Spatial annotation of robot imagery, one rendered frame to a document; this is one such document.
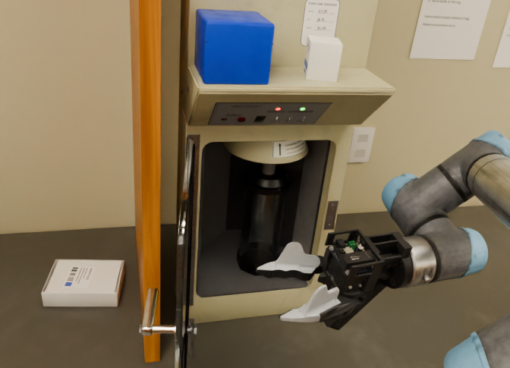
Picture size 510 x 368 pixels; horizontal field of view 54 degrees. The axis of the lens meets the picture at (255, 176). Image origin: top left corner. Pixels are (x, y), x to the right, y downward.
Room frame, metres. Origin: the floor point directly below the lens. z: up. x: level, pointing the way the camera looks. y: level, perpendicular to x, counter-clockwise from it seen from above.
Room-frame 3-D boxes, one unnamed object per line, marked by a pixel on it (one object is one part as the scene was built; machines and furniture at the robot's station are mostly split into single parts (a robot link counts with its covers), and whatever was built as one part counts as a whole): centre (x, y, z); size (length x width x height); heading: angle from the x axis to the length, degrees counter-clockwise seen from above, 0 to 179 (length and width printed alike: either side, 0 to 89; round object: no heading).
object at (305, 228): (0.97, 0.01, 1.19); 0.26 x 0.24 x 0.35; 107
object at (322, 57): (0.81, -0.09, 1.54); 0.05 x 0.05 x 0.06; 2
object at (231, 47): (0.77, 0.05, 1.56); 0.10 x 0.10 x 0.09; 17
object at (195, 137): (0.80, 0.11, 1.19); 0.03 x 0.02 x 0.39; 107
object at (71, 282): (0.89, 0.36, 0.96); 0.16 x 0.12 x 0.04; 98
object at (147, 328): (0.56, 0.12, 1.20); 0.10 x 0.05 x 0.03; 7
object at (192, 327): (0.54, 0.07, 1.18); 0.02 x 0.02 x 0.06; 7
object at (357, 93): (0.80, -0.04, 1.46); 0.32 x 0.11 x 0.10; 107
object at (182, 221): (0.64, 0.10, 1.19); 0.30 x 0.01 x 0.40; 7
